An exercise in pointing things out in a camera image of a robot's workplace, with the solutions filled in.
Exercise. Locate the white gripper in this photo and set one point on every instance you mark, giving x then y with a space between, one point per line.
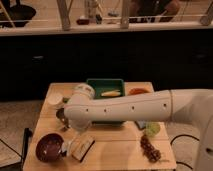
71 142

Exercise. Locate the white handled dish brush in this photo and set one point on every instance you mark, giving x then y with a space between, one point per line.
64 149

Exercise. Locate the purple bowl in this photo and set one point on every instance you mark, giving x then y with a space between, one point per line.
48 149

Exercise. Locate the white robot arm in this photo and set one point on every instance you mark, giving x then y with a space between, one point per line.
186 106

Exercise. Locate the wooden block eraser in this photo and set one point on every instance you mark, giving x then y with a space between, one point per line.
82 148

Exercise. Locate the metal measuring cup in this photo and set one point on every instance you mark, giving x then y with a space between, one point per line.
60 115

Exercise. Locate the white small cup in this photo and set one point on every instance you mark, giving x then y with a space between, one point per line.
55 99

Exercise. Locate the green plastic tray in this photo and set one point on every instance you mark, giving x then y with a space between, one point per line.
101 86

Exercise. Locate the yellow corn cob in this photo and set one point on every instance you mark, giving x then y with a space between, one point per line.
113 93

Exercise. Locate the brown grape bunch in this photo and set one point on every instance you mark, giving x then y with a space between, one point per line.
149 150

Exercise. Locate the green lime toy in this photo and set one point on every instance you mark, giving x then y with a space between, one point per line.
152 129

